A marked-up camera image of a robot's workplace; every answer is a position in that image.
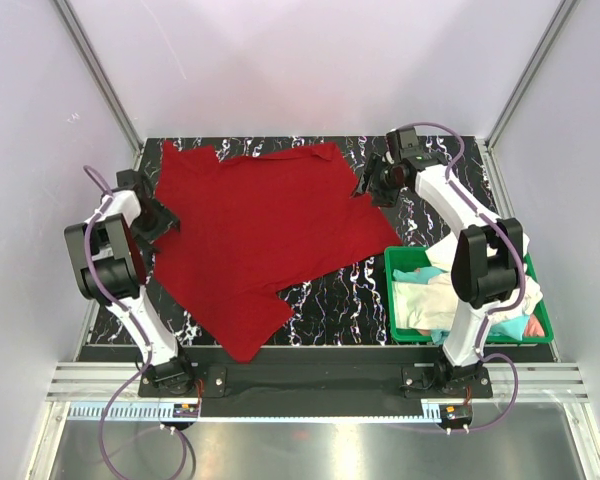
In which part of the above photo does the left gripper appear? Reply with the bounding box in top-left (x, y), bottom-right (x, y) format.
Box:
top-left (129, 198), bottom-right (180, 253)

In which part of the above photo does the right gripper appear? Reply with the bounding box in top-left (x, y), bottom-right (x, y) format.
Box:
top-left (350, 153), bottom-right (405, 209)

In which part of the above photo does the red t shirt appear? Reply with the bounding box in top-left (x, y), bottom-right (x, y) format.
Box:
top-left (153, 142), bottom-right (400, 363)

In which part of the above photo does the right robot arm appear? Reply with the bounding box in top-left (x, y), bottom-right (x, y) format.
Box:
top-left (352, 124), bottom-right (526, 397)

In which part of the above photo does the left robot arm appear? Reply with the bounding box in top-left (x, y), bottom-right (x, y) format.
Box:
top-left (64, 165), bottom-right (196, 396)

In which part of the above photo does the green plastic bin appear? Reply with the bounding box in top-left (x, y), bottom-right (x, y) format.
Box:
top-left (385, 237), bottom-right (552, 345)

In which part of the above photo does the cream white t shirt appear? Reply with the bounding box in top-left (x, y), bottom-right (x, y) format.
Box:
top-left (392, 229), bottom-right (543, 332)

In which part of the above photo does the left controller box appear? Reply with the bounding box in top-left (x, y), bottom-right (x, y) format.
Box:
top-left (173, 403), bottom-right (200, 419)

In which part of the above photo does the controller box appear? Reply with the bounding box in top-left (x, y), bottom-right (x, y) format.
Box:
top-left (441, 404), bottom-right (473, 425)
top-left (173, 403), bottom-right (200, 419)

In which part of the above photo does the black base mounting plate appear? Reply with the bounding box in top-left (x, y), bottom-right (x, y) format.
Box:
top-left (137, 345), bottom-right (493, 419)

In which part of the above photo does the teal t shirt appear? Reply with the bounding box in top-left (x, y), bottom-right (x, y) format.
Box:
top-left (391, 264), bottom-right (531, 346)

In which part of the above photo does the pink t shirt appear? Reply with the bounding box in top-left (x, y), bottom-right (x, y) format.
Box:
top-left (523, 315), bottom-right (545, 338)

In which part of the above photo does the right controller box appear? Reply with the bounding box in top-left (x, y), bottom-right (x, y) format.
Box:
top-left (441, 404), bottom-right (473, 425)

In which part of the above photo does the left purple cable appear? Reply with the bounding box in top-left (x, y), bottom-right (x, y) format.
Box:
top-left (81, 164), bottom-right (196, 476)

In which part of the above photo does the aluminium front rail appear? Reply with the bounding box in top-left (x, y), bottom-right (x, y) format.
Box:
top-left (46, 362), bottom-right (588, 402)

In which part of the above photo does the grey slotted cable duct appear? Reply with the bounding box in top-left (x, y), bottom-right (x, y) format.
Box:
top-left (67, 402), bottom-right (444, 424)

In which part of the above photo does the left aluminium frame post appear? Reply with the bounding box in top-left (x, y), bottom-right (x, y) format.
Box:
top-left (50, 0), bottom-right (144, 158)

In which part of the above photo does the aluminium frame post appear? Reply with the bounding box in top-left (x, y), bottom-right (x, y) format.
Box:
top-left (485, 0), bottom-right (580, 150)
top-left (50, 0), bottom-right (144, 158)

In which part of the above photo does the right aluminium frame post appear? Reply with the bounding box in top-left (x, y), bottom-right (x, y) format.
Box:
top-left (485, 0), bottom-right (580, 150)

